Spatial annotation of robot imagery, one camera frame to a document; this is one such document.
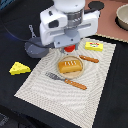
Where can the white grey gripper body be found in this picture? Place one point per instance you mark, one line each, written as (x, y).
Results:
(65, 29)

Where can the yellow toy butter box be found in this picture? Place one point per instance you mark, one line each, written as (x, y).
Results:
(94, 46)

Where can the yellow toy cheese wedge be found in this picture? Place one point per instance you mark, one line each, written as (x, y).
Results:
(19, 68)

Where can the red toy tomato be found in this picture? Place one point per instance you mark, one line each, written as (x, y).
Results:
(69, 48)

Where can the grey toy frying pan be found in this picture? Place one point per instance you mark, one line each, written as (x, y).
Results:
(34, 47)

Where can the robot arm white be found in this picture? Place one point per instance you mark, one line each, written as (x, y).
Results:
(67, 6)

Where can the toy bread loaf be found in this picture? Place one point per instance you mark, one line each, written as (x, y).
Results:
(69, 66)

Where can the beige round toy plate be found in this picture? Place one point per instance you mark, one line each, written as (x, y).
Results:
(71, 75)

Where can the pink toy stove board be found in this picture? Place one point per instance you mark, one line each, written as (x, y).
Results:
(107, 26)

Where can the beige woven placemat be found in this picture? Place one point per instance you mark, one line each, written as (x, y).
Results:
(56, 97)

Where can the beige toy sink bowl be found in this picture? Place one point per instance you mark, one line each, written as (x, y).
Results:
(122, 15)

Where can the toy knife orange handle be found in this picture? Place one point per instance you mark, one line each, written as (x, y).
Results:
(89, 59)

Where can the toy fork orange handle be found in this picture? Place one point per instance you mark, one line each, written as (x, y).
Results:
(75, 84)

